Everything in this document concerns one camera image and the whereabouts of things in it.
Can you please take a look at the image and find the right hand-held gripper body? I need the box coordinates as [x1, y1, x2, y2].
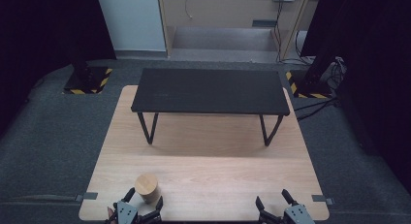
[257, 203, 317, 224]

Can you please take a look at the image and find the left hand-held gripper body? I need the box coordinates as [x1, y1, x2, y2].
[105, 200, 163, 224]

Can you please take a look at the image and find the round wooden cylinder container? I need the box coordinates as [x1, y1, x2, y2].
[134, 173, 162, 205]

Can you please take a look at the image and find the grey tape strip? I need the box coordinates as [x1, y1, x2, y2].
[311, 194, 335, 206]
[75, 191, 99, 203]

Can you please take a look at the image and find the black stand with striped base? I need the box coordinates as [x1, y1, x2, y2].
[285, 48, 340, 100]
[62, 39, 113, 96]

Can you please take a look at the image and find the black metal riser shelf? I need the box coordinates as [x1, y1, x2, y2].
[130, 67, 291, 147]

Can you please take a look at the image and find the dark curtain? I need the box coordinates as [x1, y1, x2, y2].
[0, 0, 117, 138]
[300, 0, 411, 186]

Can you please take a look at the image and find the white panel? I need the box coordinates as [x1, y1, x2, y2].
[95, 0, 168, 53]

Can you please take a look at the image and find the wooden frame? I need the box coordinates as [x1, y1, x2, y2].
[156, 0, 314, 62]

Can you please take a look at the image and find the white cable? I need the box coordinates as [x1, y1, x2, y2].
[184, 0, 194, 19]

